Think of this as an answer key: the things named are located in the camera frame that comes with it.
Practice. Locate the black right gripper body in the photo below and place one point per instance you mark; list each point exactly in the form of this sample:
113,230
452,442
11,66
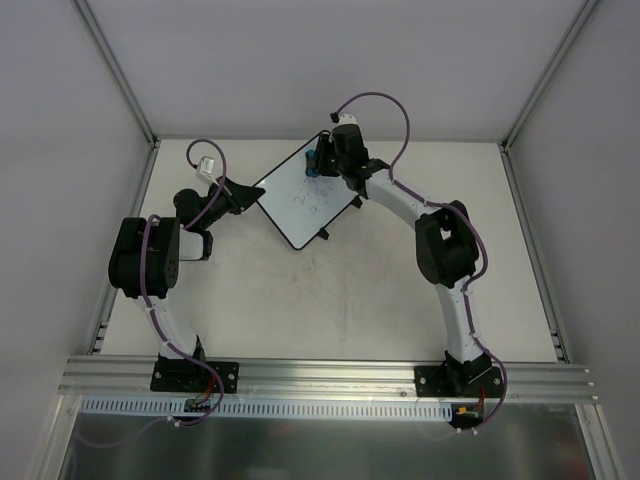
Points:
325,157

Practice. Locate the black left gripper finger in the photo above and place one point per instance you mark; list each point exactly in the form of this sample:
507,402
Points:
244,201
233,189

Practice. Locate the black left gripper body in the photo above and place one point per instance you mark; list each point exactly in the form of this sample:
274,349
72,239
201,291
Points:
232,193

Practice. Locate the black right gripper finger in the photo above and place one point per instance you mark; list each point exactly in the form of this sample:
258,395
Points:
331,164
324,144

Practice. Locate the blue whiteboard eraser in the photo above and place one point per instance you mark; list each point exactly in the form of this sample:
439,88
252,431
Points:
311,163

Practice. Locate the white whiteboard with black frame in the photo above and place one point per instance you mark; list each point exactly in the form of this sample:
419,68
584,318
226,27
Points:
302,206

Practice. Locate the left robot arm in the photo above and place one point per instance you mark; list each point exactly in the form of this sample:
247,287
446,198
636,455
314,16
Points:
146,258

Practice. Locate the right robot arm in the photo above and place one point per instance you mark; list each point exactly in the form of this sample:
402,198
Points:
446,251

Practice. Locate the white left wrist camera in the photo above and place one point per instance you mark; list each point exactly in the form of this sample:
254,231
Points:
205,169

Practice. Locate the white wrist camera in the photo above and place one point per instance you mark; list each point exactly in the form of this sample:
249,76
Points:
205,169
343,118

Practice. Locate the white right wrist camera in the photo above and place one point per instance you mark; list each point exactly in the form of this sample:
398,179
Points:
343,118

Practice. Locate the left table edge rail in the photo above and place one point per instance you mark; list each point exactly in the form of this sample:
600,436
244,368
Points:
121,265

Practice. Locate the table edge rail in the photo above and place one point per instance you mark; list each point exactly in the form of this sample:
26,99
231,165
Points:
544,291
121,265

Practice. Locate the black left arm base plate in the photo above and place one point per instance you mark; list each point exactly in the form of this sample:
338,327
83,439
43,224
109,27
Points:
182,376

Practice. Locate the left aluminium frame post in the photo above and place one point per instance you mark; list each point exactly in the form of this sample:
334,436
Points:
107,54

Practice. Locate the aluminium frame post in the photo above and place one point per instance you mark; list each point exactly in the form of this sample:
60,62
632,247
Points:
572,33
107,54

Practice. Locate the aluminium mounting rail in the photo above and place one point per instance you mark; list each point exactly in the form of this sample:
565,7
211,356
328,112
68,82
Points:
368,381

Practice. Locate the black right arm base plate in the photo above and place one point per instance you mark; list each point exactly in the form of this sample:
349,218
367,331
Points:
432,381

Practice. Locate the white slotted cable duct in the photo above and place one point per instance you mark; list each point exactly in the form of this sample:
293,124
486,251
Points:
270,408

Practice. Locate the right aluminium frame post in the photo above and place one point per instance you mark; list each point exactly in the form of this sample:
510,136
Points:
572,33

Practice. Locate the right table edge rail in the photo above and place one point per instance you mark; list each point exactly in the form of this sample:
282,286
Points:
544,291

